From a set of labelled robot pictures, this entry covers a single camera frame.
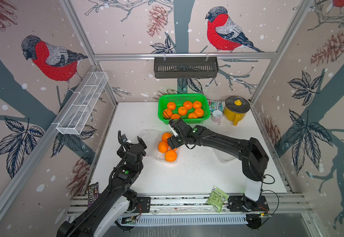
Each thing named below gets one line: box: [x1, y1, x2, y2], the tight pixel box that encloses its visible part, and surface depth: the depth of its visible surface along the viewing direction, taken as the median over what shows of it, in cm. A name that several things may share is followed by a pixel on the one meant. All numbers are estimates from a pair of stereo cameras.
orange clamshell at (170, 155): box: [165, 150, 177, 162], surface depth 89 cm
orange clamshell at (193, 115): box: [187, 112, 199, 119], surface depth 106 cm
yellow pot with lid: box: [222, 95, 251, 126], surface depth 104 cm
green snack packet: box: [208, 99, 224, 115], surface depth 117 cm
